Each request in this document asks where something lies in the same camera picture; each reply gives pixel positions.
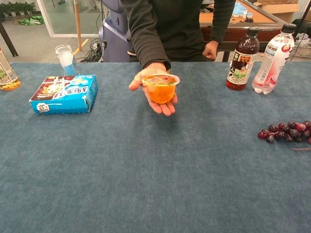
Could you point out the person's right hand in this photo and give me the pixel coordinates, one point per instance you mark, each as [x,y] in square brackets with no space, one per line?
[162,108]

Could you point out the person's left hand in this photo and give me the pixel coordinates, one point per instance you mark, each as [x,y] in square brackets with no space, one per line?
[210,50]

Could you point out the orange snack packet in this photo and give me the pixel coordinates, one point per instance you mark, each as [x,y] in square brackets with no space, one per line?
[161,93]

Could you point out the brown wooden game table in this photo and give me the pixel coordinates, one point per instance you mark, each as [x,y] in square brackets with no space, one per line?
[233,31]

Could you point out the person's left arm black sleeve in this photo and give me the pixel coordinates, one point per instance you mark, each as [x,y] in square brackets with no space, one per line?
[222,19]

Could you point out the person's arm black sleeve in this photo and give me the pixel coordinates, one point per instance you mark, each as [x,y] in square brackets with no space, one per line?
[145,36]
[222,19]

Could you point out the dark tea bottle black cap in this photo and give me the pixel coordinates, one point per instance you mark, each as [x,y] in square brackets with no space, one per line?
[241,63]

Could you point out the person's torso black sweater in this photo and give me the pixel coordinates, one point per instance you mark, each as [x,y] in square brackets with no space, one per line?
[182,24]

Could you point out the blue felt table cover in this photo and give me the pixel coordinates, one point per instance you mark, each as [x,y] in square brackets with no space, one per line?
[145,170]

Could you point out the clear pink drink bottle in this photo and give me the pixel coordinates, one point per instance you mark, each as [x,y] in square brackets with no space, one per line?
[273,60]

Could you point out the person's right arm black sleeve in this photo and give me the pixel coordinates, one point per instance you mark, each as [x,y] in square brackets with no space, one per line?
[145,36]

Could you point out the cardboard box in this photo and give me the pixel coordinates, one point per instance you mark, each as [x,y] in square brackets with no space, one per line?
[281,9]

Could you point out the blue-grey machine housing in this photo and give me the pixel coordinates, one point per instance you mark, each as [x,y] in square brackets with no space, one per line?
[114,36]

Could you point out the white plastic basket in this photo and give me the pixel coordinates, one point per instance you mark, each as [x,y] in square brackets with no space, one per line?
[302,51]

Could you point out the blue snack box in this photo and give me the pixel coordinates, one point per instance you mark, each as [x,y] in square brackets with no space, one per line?
[65,95]

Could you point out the black tripod stand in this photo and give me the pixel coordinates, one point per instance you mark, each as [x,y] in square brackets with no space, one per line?
[301,15]

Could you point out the clear jar blue contents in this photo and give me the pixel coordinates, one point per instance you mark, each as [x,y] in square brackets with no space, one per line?
[66,61]

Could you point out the purple grape bunch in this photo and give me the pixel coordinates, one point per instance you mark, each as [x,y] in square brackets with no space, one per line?
[289,132]

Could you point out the wooden pole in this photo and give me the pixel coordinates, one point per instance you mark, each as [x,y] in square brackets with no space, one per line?
[78,24]

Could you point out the thin brown twig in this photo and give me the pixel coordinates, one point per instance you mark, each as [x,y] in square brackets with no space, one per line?
[301,149]

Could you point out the green cloth on floor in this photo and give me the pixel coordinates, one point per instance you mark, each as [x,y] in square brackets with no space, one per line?
[31,20]

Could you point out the amber tea bottle green label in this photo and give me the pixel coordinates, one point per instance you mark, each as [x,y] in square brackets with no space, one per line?
[6,72]

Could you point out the black slanted table leg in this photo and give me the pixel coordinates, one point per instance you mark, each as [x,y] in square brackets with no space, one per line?
[8,40]

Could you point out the row of potted plants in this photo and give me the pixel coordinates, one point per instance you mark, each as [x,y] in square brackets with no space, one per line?
[17,8]

